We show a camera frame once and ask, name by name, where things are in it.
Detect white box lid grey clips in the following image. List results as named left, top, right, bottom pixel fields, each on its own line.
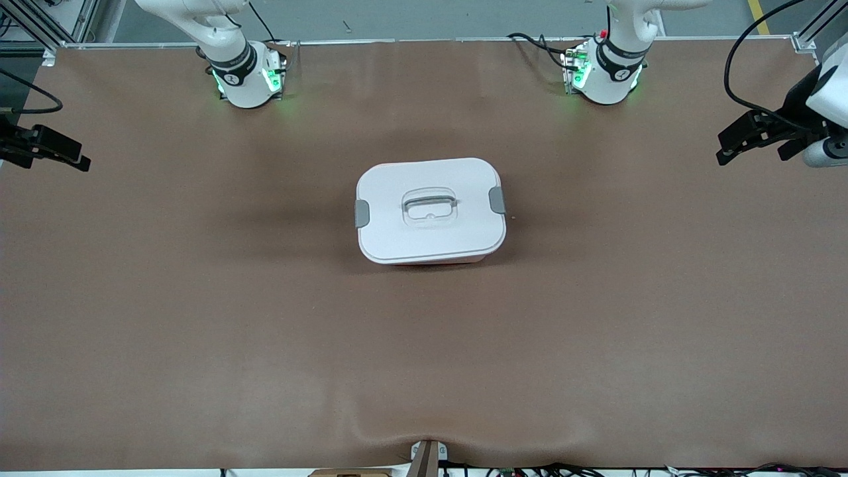
left=355, top=158, right=507, bottom=264

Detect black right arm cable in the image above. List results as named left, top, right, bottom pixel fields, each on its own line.
left=0, top=68, right=64, bottom=115

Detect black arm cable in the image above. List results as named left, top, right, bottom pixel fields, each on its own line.
left=0, top=68, right=64, bottom=115
left=723, top=0, right=806, bottom=133

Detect brown table mat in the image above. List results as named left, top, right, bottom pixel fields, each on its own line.
left=0, top=38, right=848, bottom=472

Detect aluminium frame profile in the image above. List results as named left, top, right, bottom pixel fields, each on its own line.
left=0, top=0, right=100, bottom=67
left=793, top=0, right=848, bottom=55

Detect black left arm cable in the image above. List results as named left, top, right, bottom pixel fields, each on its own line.
left=723, top=0, right=806, bottom=133

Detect silver table edge rail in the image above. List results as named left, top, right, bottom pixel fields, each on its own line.
left=41, top=34, right=819, bottom=50

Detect metal and wood table clamp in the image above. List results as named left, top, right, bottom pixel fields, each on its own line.
left=409, top=439, right=449, bottom=477

